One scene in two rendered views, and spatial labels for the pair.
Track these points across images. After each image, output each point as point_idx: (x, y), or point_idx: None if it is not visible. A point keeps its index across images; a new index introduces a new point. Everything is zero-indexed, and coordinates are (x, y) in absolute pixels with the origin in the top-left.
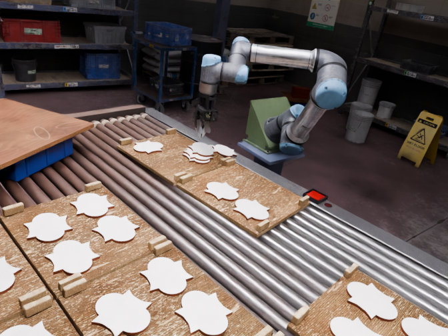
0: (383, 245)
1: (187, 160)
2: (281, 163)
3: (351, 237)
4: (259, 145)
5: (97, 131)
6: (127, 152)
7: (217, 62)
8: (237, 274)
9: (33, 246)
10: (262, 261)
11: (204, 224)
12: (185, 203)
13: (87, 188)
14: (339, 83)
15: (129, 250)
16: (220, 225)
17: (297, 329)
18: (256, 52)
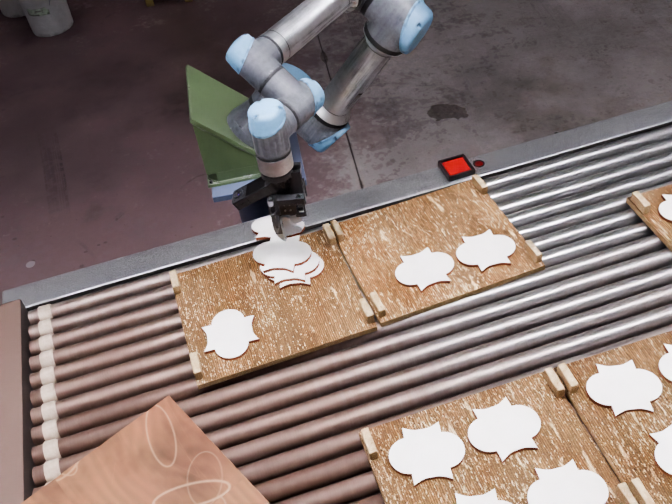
0: (582, 151)
1: (300, 288)
2: None
3: (559, 173)
4: (251, 171)
5: (97, 414)
6: (236, 372)
7: (284, 110)
8: (613, 315)
9: None
10: (593, 281)
11: (488, 320)
12: (435, 328)
13: (376, 453)
14: (424, 5)
15: (558, 422)
16: (506, 300)
17: None
18: (288, 45)
